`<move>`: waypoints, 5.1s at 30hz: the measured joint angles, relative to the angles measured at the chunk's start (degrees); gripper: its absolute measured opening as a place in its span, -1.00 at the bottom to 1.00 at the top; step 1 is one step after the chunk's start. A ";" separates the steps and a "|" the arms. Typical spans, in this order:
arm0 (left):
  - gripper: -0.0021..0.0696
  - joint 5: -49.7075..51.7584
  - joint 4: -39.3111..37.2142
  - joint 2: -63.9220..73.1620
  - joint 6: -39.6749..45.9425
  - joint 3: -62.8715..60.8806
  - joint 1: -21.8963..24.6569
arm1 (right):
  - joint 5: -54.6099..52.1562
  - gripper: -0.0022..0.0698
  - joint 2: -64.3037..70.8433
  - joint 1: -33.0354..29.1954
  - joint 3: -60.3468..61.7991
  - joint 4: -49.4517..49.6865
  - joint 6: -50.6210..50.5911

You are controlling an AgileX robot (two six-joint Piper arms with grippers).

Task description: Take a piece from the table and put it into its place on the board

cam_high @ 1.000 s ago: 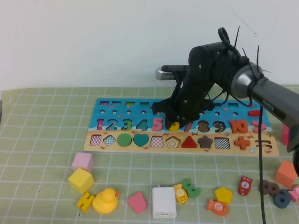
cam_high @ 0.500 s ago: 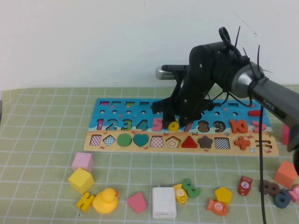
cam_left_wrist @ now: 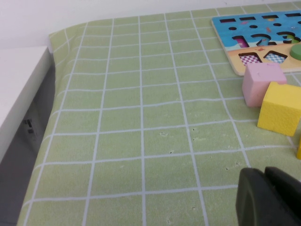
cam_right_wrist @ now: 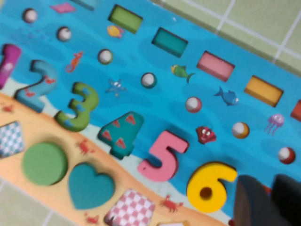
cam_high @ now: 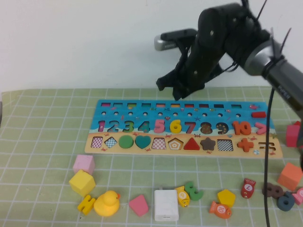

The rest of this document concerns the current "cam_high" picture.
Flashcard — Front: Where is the yellow number six piece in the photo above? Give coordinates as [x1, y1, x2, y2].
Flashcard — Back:
[169, 119, 182, 134]

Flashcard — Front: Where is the black hanging cable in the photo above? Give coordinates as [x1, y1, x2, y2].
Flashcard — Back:
[264, 82, 276, 227]

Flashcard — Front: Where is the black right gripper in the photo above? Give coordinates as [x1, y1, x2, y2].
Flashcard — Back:
[156, 35, 225, 100]

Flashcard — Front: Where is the green circle piece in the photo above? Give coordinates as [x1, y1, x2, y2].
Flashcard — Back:
[118, 135, 134, 149]

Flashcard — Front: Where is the blue-grey number nine piece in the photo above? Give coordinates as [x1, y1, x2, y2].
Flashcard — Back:
[276, 191, 295, 212]

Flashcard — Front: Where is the yellow cube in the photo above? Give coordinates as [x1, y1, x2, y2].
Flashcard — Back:
[69, 169, 97, 197]

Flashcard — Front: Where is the pink number five piece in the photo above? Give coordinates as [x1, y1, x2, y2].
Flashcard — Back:
[153, 119, 166, 133]

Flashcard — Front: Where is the black cable tie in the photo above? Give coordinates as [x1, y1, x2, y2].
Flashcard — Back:
[257, 0, 268, 19]
[269, 27, 292, 64]

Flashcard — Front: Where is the white power adapter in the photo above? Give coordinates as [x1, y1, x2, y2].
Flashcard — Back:
[154, 185, 179, 222]

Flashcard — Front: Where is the green checked tablecloth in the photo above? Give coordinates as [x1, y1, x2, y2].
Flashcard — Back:
[0, 86, 303, 227]

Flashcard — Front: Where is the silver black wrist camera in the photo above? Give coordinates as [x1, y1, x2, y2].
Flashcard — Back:
[153, 28, 198, 52]

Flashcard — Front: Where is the red fish piece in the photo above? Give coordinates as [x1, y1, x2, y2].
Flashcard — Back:
[241, 177, 257, 199]

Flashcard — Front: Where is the orange number ten piece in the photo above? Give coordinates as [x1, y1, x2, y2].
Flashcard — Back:
[232, 121, 252, 136]

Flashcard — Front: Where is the teal heart piece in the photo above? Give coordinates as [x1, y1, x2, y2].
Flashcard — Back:
[134, 135, 152, 149]

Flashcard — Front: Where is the pink trapezoid piece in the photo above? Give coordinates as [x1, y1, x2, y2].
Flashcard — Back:
[128, 194, 149, 217]

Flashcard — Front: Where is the yellow pentagon piece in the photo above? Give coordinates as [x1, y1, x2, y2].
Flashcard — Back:
[217, 189, 237, 208]

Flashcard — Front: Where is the yellow letter piece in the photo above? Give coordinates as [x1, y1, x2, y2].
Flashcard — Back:
[77, 194, 96, 215]

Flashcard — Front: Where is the pink cube block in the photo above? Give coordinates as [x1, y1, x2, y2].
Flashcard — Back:
[285, 123, 303, 148]

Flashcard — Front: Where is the pink greater-than sign piece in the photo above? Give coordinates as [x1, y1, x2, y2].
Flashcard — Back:
[254, 122, 267, 135]

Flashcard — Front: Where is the brown star piece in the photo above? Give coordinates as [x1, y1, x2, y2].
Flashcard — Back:
[200, 137, 217, 151]

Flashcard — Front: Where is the brown number eight piece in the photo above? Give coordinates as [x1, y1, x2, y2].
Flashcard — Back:
[261, 182, 285, 197]

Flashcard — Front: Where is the orange foam cube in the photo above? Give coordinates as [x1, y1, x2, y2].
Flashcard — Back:
[276, 162, 303, 192]

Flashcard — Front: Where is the yellow rubber duck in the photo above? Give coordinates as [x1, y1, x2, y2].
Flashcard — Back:
[93, 190, 121, 217]

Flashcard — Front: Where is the pink fish piece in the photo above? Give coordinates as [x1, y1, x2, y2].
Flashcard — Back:
[292, 187, 303, 206]

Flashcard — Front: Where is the red triangle piece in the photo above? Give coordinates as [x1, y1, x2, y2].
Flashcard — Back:
[183, 137, 199, 151]

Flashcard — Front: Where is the orange fish piece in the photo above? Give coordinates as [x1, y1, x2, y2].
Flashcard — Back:
[208, 201, 232, 219]

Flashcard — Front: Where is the green number three piece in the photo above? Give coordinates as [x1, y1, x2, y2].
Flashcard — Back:
[184, 181, 204, 201]

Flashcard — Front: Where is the light pink cube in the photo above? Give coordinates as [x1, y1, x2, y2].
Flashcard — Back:
[72, 155, 96, 176]

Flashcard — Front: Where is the orange plus sign piece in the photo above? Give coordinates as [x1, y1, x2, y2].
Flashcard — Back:
[237, 138, 254, 152]

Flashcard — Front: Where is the yellow fish piece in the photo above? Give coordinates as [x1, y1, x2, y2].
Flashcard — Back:
[174, 185, 190, 208]

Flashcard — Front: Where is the colourful wooden puzzle board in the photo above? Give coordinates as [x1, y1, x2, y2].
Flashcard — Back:
[84, 99, 284, 159]

